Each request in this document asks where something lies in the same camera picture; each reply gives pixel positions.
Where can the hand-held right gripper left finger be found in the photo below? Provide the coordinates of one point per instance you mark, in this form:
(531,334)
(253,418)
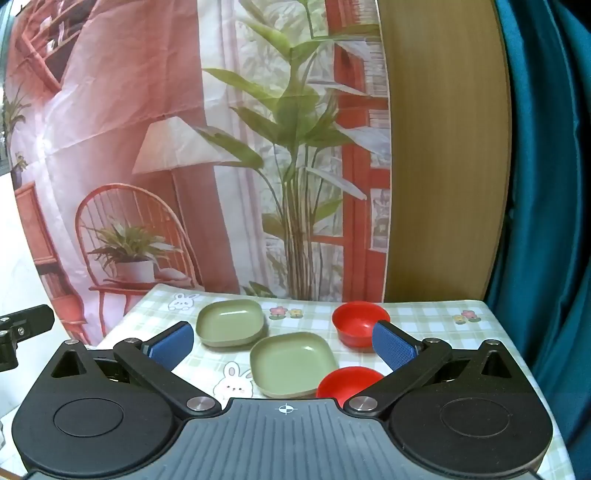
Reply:
(171,345)

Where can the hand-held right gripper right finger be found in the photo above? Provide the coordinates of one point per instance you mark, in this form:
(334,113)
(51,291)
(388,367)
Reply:
(392,345)

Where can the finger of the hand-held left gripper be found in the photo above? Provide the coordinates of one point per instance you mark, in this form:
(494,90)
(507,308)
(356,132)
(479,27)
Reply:
(27,323)

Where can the red bowl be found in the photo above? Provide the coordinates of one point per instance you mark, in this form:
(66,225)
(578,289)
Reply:
(353,323)
(346,383)

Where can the green square plate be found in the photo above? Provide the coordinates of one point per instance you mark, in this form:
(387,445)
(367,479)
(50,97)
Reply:
(228,323)

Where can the plates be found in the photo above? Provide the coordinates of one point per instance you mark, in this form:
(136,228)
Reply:
(293,364)

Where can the checked bunny tablecloth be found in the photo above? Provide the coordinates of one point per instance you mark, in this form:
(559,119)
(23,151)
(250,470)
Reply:
(438,323)

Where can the wooden board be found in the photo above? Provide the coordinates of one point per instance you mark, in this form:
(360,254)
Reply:
(443,138)

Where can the teal curtain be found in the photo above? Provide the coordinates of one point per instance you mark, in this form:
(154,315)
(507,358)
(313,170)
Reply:
(549,184)

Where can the printed wall tapestry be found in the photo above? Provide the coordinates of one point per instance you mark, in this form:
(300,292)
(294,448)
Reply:
(184,138)

